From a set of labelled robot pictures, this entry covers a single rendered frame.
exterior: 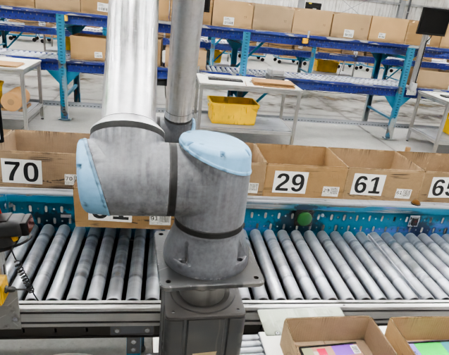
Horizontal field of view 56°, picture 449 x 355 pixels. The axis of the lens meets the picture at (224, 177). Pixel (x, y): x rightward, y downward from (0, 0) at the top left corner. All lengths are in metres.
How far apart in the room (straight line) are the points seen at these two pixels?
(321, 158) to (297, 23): 4.39
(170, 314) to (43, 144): 1.44
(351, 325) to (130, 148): 0.93
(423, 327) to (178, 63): 1.12
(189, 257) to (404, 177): 1.50
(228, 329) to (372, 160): 1.63
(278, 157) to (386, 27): 5.02
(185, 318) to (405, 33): 6.57
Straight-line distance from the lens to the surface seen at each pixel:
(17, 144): 2.25
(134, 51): 0.92
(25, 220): 1.30
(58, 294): 1.57
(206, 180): 0.80
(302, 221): 2.00
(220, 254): 0.87
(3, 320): 1.58
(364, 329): 1.48
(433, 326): 1.58
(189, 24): 1.20
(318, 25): 6.62
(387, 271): 1.91
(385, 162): 2.47
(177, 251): 0.89
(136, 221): 1.65
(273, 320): 1.48
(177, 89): 1.28
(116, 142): 0.81
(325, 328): 1.41
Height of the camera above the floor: 1.70
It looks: 22 degrees down
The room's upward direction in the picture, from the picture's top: 6 degrees clockwise
